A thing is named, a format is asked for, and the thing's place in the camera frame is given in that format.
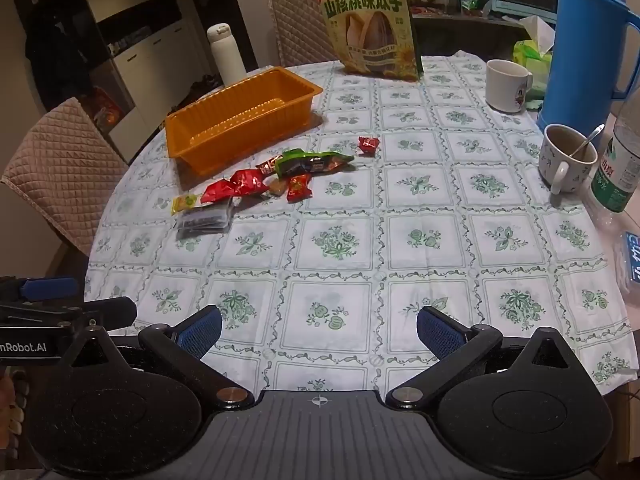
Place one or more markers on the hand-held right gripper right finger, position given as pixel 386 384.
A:
pixel 440 332

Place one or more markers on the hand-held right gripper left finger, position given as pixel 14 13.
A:
pixel 202 332

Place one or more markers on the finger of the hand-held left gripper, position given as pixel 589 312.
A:
pixel 110 312
pixel 47 287

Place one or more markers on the clear dark snack packet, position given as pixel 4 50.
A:
pixel 205 221

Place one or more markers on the yellow candy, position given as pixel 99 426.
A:
pixel 187 203

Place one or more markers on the orange red snack packet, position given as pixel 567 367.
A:
pixel 300 187

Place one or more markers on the silver snack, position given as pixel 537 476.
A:
pixel 320 162

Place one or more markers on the orange plastic tray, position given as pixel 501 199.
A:
pixel 240 110

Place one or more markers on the quilted beige chair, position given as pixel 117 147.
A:
pixel 300 25
pixel 55 170

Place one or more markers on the green floral tablecloth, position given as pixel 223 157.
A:
pixel 380 220

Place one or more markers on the red gift bag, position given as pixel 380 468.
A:
pixel 102 105

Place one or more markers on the white mug with dark drink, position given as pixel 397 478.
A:
pixel 555 165

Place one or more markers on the blue box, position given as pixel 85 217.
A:
pixel 632 265

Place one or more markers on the green label water bottle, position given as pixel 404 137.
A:
pixel 612 175

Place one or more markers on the white cabinet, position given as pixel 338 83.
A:
pixel 150 70

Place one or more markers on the metal spoon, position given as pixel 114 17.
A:
pixel 592 137

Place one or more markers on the green crumpled plastic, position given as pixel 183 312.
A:
pixel 535 102

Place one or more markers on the plain white mug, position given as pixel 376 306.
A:
pixel 505 85

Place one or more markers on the white thermos bottle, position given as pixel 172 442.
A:
pixel 227 60

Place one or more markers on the green tissue pack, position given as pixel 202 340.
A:
pixel 527 55

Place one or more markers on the wooden side table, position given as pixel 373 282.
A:
pixel 450 35

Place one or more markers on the blue thermos jug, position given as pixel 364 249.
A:
pixel 580 50

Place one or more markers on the sunflower seed bag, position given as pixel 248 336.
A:
pixel 365 25

